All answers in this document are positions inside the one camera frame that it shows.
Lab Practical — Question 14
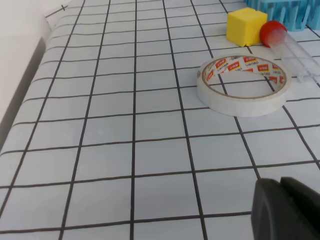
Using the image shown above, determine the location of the yellow foam cube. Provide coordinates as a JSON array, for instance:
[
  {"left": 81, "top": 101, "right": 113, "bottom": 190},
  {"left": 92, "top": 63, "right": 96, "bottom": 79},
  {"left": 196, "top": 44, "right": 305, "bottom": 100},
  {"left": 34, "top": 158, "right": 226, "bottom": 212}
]
[{"left": 226, "top": 7, "right": 268, "bottom": 47}]

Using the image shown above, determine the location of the blue tube rack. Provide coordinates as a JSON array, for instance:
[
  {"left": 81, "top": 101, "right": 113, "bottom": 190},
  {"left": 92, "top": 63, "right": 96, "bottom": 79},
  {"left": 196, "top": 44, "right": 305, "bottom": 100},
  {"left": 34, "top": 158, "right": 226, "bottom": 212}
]
[{"left": 245, "top": 0, "right": 320, "bottom": 32}]

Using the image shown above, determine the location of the left white tape roll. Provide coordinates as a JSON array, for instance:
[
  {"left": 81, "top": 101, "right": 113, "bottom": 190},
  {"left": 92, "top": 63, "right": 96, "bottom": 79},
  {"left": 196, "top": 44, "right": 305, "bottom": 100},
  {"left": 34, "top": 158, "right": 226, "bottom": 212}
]
[{"left": 196, "top": 54, "right": 292, "bottom": 117}]

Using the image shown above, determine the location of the white grid-pattern cloth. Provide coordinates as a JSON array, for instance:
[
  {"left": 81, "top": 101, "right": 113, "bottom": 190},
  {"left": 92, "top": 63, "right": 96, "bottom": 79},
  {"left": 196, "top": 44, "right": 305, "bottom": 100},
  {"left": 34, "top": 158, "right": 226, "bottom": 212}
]
[{"left": 0, "top": 0, "right": 320, "bottom": 240}]

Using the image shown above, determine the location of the red-capped clear tube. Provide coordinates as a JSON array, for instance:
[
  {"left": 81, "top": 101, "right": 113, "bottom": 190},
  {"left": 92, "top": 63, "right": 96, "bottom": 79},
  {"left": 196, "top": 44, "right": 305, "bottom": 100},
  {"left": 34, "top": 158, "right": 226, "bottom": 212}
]
[{"left": 259, "top": 20, "right": 320, "bottom": 84}]

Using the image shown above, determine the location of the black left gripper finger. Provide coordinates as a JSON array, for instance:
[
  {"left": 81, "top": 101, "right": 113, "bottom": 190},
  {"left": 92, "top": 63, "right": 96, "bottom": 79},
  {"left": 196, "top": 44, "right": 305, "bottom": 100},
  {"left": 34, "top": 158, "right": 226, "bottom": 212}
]
[{"left": 251, "top": 177, "right": 320, "bottom": 240}]

